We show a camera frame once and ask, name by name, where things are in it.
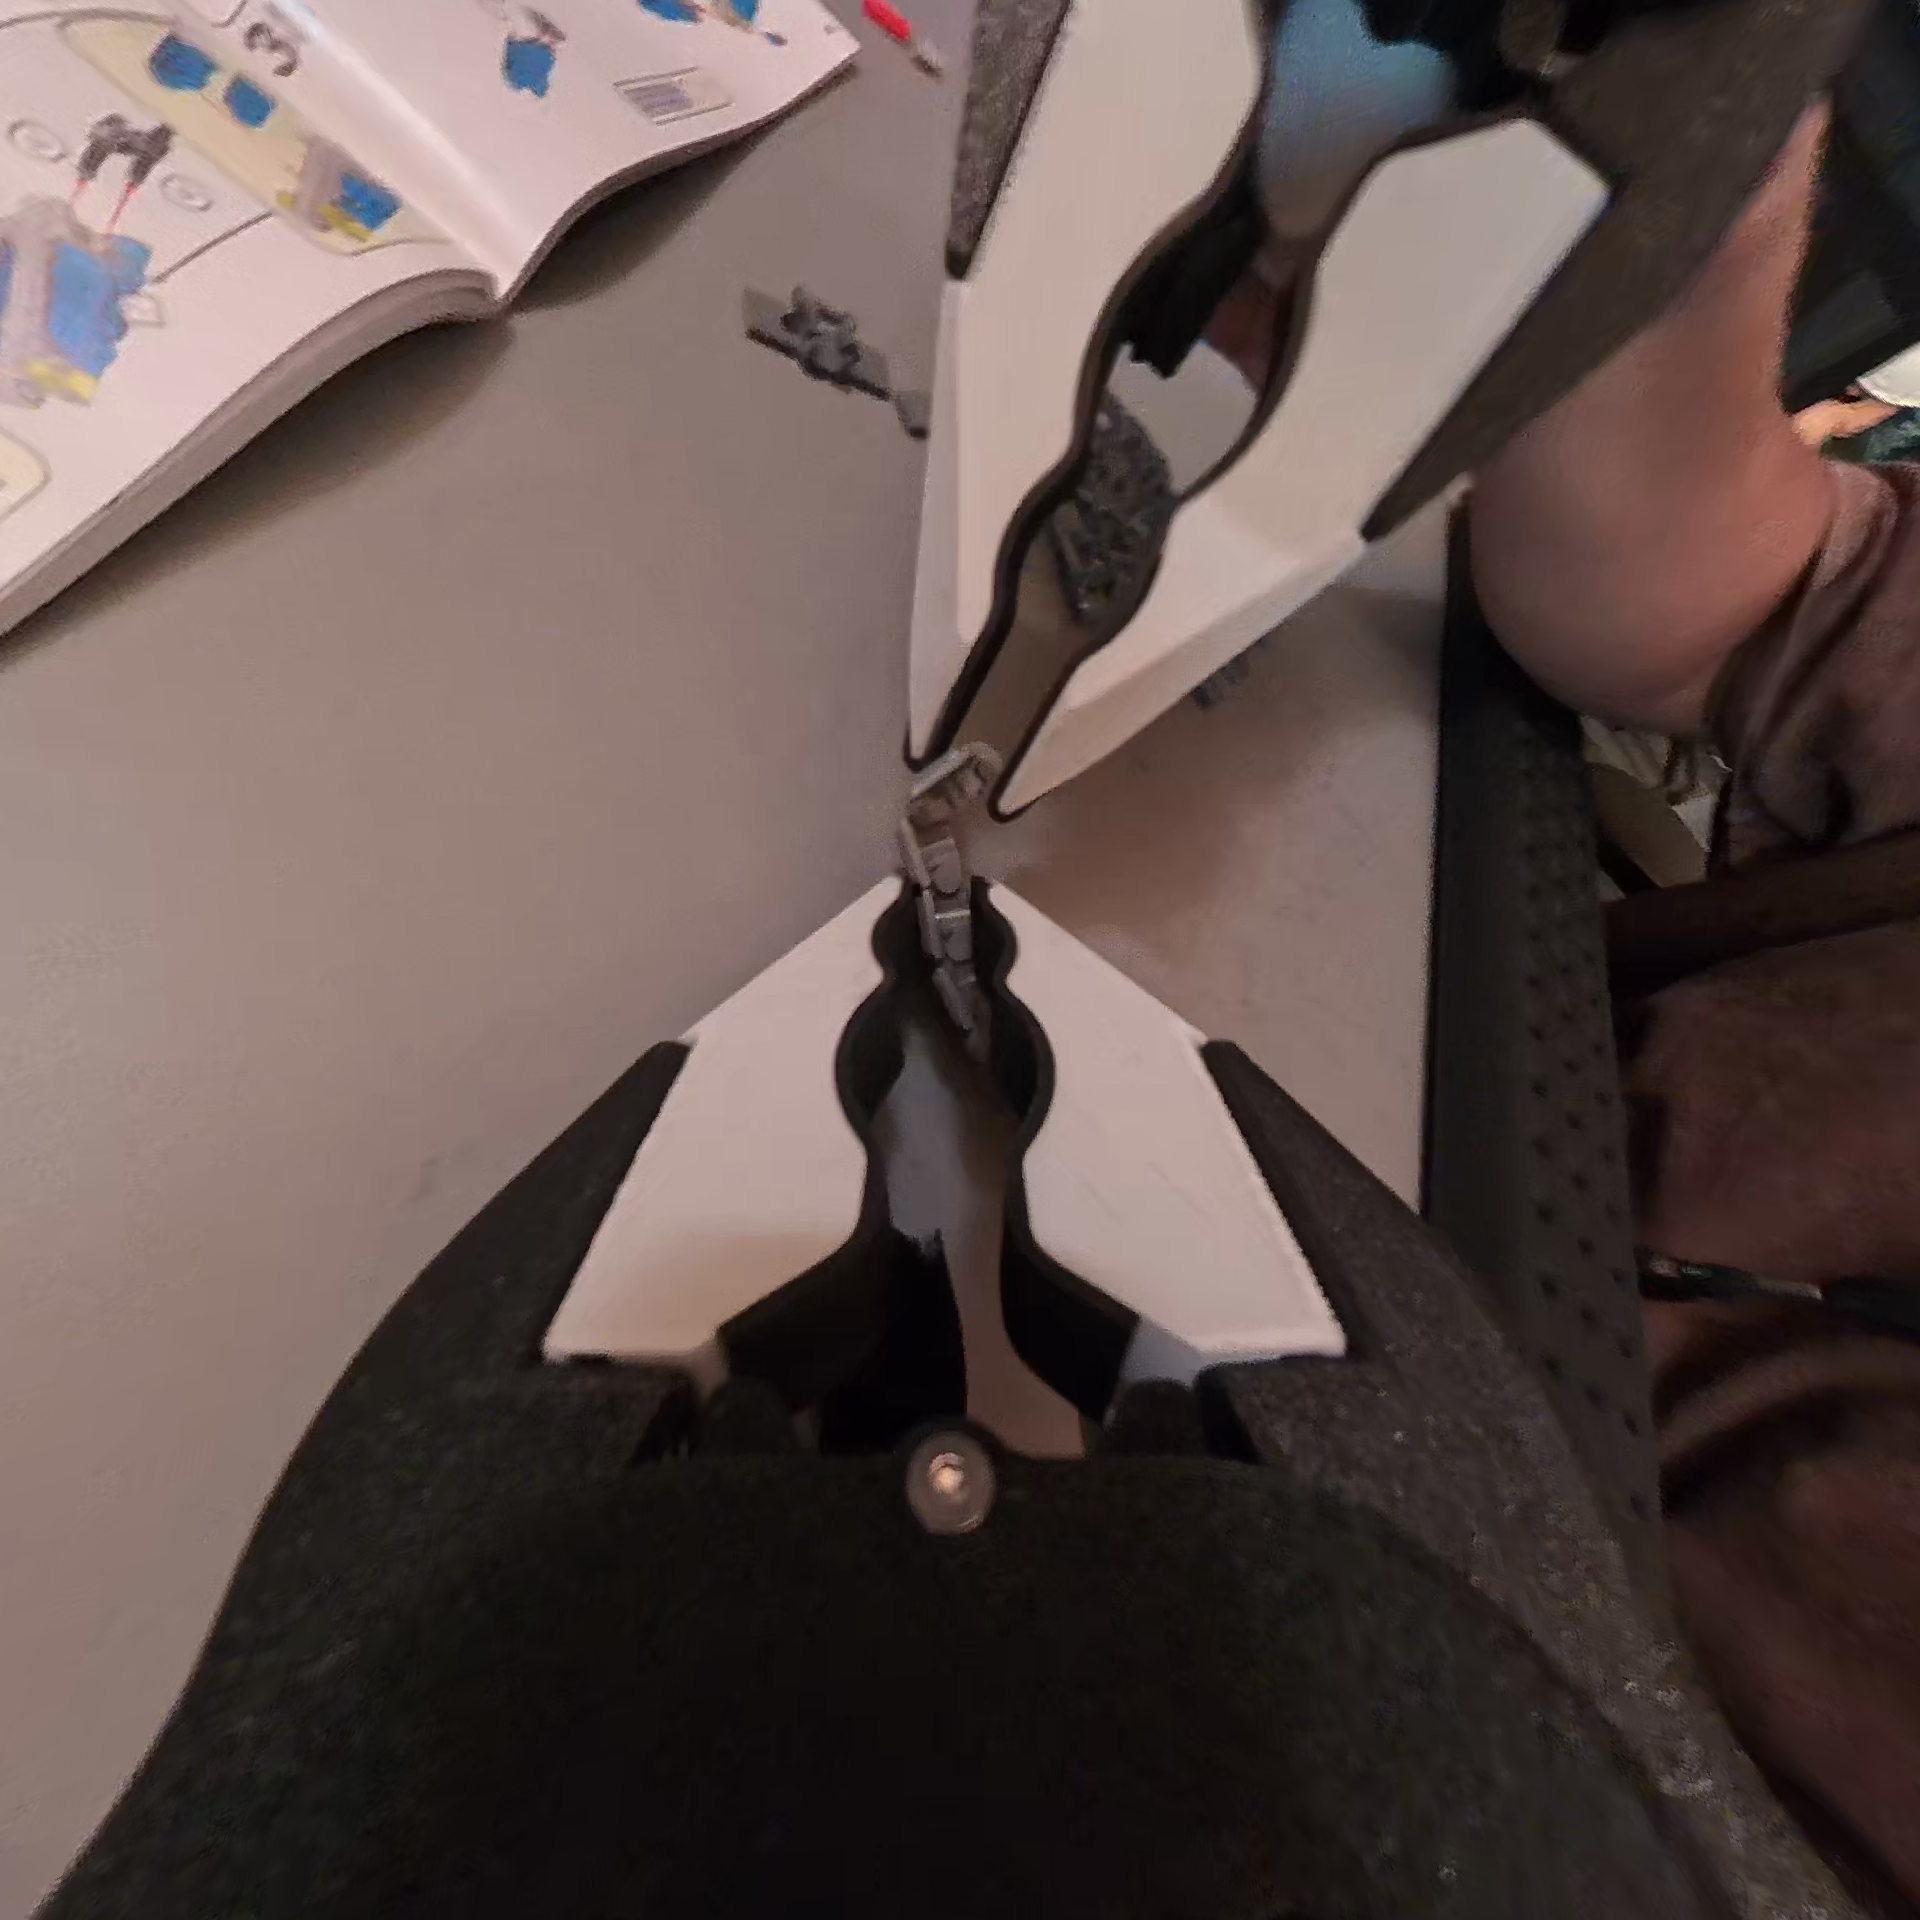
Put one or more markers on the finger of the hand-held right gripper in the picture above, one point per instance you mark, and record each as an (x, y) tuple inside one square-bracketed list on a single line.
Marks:
[(1050, 226), (1381, 330)]

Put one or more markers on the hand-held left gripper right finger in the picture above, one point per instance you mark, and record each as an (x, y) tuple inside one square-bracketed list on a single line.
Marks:
[(1169, 1198)]

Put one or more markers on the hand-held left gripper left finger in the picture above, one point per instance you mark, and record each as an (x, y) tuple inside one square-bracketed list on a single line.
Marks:
[(720, 1198)]

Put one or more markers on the single grey track link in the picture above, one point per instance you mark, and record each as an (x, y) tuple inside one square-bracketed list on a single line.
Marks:
[(949, 786), (954, 960)]

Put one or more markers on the person's right forearm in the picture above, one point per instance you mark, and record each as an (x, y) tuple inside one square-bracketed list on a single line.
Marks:
[(1649, 524)]

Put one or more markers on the grey desk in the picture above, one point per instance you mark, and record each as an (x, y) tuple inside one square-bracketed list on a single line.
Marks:
[(450, 899)]

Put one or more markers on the grey building pin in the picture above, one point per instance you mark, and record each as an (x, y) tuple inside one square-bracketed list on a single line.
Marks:
[(926, 52)]

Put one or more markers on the instruction booklet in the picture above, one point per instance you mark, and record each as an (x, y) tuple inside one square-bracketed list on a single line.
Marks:
[(450, 89)]

